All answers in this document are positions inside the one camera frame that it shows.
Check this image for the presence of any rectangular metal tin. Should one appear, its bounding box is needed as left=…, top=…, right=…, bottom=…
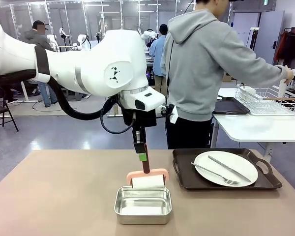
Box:
left=114, top=186, right=173, bottom=225

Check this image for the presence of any dark brown serving tray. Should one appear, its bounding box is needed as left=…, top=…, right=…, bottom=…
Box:
left=172, top=148, right=283, bottom=191
left=212, top=96, right=251, bottom=115

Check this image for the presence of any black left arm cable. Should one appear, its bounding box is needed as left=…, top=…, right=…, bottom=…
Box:
left=48, top=76, right=136, bottom=135

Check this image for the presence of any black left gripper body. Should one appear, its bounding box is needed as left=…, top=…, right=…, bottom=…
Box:
left=122, top=108, right=158, bottom=129

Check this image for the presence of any black folding chair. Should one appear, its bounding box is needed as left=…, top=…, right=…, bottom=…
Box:
left=0, top=87, right=19, bottom=132

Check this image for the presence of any person in blue shirt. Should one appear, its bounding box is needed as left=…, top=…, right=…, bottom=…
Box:
left=149, top=24, right=168, bottom=99

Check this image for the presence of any grey sleeved right forearm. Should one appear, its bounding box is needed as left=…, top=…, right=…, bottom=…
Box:
left=245, top=56, right=289, bottom=87

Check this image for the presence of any person in grey zip hoodie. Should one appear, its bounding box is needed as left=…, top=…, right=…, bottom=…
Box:
left=160, top=0, right=295, bottom=150

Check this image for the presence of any silver table knife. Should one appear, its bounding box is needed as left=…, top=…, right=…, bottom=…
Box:
left=207, top=155, right=252, bottom=183

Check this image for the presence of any person's right hand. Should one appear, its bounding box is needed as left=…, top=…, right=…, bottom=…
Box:
left=283, top=66, right=295, bottom=85

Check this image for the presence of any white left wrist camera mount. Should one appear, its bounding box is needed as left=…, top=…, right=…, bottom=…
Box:
left=155, top=103, right=179, bottom=125

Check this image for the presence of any black clothes rack with jackets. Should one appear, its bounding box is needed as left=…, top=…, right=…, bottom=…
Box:
left=268, top=27, right=295, bottom=81

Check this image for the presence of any silver fork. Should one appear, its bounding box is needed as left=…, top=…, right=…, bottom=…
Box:
left=190, top=162, right=240, bottom=186

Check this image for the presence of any black tripod stand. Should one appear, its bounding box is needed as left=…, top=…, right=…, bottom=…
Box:
left=245, top=27, right=260, bottom=51

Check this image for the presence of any white side table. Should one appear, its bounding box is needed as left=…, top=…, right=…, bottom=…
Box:
left=212, top=87, right=295, bottom=163

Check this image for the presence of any man in dark grey hoodie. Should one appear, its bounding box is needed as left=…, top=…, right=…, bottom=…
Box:
left=23, top=20, right=59, bottom=108

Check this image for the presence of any pink lint roller brown handle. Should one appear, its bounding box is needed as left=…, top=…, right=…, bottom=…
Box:
left=126, top=144, right=169, bottom=190

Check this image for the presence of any white wire dish rack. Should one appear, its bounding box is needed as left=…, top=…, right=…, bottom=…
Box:
left=235, top=83, right=295, bottom=117

